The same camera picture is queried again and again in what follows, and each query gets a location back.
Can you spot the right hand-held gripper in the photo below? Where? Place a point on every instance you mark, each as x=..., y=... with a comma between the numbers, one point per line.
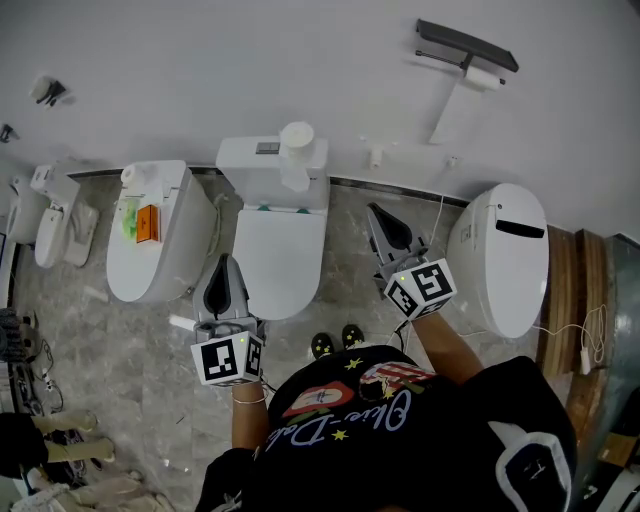
x=425, y=287

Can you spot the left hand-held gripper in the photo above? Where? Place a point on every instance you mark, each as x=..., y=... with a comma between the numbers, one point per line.
x=225, y=357

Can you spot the large white toilet paper roll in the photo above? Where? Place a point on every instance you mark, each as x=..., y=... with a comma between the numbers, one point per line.
x=296, y=142

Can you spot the white paper towel roll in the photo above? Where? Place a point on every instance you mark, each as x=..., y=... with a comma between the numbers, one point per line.
x=129, y=174

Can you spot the person's left forearm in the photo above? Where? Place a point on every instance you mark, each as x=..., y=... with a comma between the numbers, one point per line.
x=249, y=425

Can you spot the person's right forearm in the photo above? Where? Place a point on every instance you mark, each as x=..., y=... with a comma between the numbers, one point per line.
x=445, y=345

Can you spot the oval tankless white toilet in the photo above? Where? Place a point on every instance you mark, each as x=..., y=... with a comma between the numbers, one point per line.
x=170, y=260

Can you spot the white toilet with square tank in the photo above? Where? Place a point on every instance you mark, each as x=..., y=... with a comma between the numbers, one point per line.
x=280, y=260

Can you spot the white smart toilet black panel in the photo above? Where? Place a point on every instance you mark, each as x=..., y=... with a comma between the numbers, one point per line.
x=500, y=280

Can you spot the narrow white toilet with tank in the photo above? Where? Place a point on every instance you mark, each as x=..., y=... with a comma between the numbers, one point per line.
x=62, y=235

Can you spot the orange box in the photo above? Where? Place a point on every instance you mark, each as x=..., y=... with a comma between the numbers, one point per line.
x=147, y=225

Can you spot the person's right black shoe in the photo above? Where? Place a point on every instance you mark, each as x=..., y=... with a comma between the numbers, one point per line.
x=352, y=336

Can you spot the person's black shoe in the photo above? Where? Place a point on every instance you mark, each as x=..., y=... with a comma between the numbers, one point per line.
x=322, y=345
x=352, y=336

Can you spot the person's left black shoe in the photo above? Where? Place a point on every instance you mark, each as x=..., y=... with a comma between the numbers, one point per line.
x=322, y=345

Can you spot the green plastic packet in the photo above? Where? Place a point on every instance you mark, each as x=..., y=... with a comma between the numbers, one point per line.
x=127, y=222

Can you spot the stack of wooden planks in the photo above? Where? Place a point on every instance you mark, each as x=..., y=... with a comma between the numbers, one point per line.
x=565, y=300

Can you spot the white power strip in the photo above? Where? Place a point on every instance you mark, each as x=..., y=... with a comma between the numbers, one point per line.
x=48, y=381

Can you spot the person's black printed t-shirt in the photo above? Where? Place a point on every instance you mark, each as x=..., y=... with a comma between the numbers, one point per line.
x=400, y=450

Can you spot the black fuzzy stool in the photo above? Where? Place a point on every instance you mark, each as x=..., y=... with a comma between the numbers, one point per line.
x=9, y=335

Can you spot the white power adapter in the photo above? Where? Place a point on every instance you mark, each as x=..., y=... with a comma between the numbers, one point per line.
x=585, y=362

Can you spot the cardboard box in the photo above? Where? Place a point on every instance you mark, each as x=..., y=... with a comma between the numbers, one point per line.
x=617, y=450

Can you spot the white wall water valve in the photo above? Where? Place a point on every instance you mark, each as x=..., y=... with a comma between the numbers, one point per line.
x=376, y=156

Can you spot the small white wall fitting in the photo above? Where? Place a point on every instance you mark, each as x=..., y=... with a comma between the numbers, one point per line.
x=452, y=161

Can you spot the dark wall paper holder shelf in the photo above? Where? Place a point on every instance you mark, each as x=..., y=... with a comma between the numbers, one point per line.
x=470, y=45

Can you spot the small black wall holder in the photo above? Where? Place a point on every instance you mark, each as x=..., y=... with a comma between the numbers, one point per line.
x=7, y=133

